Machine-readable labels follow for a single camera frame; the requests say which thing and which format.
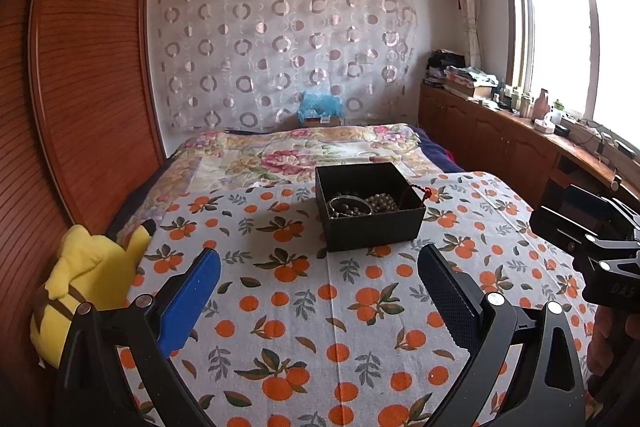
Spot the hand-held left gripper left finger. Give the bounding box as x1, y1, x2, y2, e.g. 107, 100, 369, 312
50, 248, 222, 427

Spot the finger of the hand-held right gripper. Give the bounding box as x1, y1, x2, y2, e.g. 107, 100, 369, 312
530, 206, 640, 280

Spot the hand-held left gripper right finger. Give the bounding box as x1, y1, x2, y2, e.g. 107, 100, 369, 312
417, 243, 586, 427

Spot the black jewelry box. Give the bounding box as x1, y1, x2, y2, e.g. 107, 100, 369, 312
315, 162, 427, 254

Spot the red string bracelet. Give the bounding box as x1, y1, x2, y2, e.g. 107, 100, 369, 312
397, 184, 433, 210

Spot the grey pearl necklace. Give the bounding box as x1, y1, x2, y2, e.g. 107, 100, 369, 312
362, 192, 401, 212

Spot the person's right hand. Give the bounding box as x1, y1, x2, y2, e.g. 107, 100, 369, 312
585, 307, 640, 378

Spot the wooden side cabinet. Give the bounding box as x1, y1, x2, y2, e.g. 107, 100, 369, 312
419, 84, 640, 228

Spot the yellow plush toy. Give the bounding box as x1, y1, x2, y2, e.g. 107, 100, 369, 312
30, 219, 153, 368

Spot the orange fruit print bedsheet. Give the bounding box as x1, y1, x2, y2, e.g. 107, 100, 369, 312
107, 169, 601, 427

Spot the row of toiletry bottles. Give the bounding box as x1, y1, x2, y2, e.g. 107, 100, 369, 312
502, 84, 535, 115

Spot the dark purple blanket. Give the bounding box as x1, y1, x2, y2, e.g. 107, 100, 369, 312
415, 127, 466, 175

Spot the floral quilt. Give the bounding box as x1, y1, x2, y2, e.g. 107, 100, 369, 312
117, 123, 441, 238

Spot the stack of books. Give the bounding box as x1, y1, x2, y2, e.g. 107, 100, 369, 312
442, 66, 501, 100

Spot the black bag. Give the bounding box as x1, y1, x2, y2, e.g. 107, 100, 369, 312
426, 50, 468, 82

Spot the window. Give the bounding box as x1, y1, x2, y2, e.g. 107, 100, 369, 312
500, 0, 640, 148

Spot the blue plastic bag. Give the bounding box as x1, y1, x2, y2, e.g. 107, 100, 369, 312
297, 89, 343, 122

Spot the wooden headboard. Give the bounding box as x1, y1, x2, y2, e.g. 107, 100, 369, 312
0, 0, 166, 288

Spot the circle pattern sheer curtain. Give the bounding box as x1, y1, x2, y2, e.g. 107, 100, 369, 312
147, 0, 418, 132

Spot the tangle of black cables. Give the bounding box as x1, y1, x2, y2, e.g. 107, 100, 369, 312
565, 117, 638, 162

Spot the brown bead bracelet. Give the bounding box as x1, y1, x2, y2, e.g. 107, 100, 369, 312
327, 193, 373, 219

